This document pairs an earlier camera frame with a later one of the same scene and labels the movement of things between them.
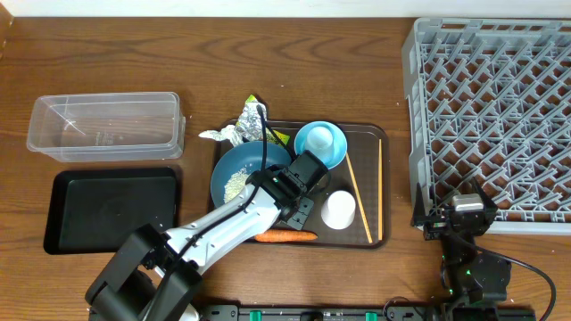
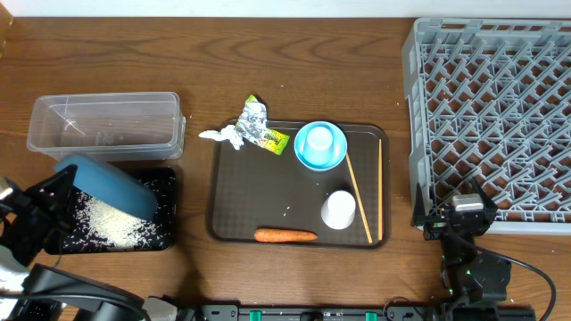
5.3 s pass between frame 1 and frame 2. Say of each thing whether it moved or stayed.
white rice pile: moved
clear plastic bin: stayed
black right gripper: stayed
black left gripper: moved
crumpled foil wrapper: stayed
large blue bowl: moved
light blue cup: stayed
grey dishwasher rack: stayed
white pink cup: stayed
